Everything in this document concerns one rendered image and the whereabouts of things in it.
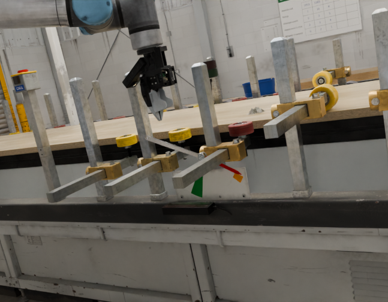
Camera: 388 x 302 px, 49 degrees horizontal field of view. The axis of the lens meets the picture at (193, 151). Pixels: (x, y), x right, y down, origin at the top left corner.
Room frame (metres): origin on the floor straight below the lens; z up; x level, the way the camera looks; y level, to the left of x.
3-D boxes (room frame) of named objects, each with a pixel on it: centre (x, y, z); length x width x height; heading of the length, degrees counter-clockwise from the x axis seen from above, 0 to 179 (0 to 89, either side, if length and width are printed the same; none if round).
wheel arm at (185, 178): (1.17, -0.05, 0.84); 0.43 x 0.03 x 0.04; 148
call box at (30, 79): (1.67, 0.58, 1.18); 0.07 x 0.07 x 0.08; 58
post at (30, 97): (1.67, 0.58, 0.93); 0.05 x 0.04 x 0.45; 58
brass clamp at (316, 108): (1.12, -0.30, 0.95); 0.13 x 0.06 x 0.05; 58
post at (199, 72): (1.27, -0.07, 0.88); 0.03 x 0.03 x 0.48; 58
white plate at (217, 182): (1.26, -0.03, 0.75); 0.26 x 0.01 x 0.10; 58
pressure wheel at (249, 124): (1.35, -0.17, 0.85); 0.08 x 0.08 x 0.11
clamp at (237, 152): (1.26, -0.09, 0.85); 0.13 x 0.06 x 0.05; 58
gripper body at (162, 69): (1.26, 0.06, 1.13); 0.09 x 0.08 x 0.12; 58
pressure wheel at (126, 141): (1.63, 0.25, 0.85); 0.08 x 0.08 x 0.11
